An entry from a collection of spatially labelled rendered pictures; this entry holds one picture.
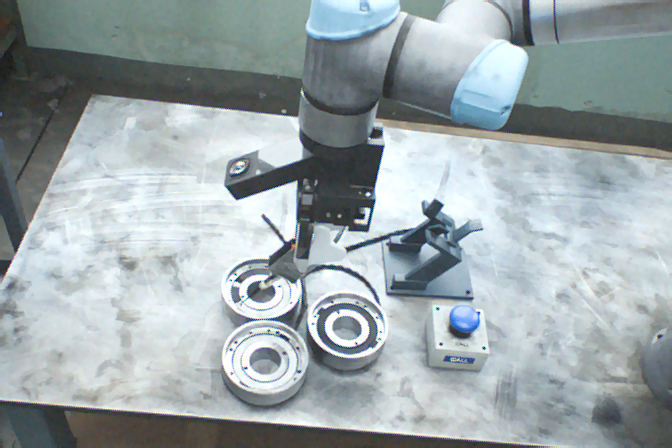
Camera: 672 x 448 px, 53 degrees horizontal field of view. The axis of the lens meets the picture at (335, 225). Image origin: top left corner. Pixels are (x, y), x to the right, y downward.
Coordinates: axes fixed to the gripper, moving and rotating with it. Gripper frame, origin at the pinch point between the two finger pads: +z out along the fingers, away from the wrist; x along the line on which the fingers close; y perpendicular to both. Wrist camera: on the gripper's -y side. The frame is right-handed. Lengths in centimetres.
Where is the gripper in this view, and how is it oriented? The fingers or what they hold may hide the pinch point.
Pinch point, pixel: (297, 255)
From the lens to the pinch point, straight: 82.2
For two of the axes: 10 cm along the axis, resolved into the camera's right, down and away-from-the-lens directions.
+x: -0.2, -7.3, 6.9
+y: 9.9, 0.7, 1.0
